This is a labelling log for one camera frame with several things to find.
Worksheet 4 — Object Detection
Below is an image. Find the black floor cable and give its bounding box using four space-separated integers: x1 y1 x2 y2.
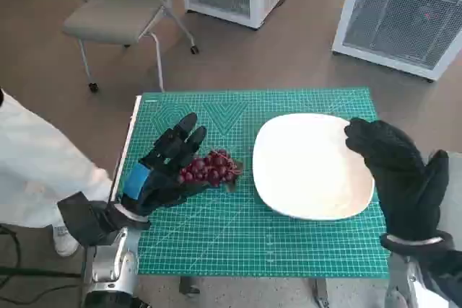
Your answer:
0 224 23 269

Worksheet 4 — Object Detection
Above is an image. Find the red toy grape bunch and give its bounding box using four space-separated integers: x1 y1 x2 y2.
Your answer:
176 148 245 193

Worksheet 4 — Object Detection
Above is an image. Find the metal table bracket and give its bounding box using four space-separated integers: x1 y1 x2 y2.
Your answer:
312 278 330 307
179 276 201 296

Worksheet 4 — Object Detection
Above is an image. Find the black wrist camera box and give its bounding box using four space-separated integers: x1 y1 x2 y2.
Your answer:
420 246 462 302
57 192 122 247

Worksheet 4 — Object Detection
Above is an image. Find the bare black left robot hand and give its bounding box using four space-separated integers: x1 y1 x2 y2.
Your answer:
121 112 210 218

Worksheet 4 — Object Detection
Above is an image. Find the white rounded square plate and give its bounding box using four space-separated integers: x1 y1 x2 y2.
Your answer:
252 113 375 221

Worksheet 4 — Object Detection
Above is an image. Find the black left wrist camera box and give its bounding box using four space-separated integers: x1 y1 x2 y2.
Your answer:
57 192 122 247

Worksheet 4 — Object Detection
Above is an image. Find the grey chair with white frame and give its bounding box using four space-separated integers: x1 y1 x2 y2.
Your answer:
48 0 201 93

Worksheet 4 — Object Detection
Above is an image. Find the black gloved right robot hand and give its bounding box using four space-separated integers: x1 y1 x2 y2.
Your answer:
344 117 450 242

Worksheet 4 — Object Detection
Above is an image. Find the black bar on floor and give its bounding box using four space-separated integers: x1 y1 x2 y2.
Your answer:
0 266 86 278

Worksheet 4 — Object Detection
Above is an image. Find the white cabinet with mesh front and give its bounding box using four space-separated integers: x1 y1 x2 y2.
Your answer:
331 0 462 84

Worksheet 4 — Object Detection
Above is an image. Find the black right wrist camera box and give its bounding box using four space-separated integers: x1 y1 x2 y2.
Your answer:
420 246 462 302

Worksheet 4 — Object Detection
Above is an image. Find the green cutting mat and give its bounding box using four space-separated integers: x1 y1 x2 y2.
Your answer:
121 87 393 277

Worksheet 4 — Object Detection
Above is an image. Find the person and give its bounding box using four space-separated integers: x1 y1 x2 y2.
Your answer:
0 86 113 257

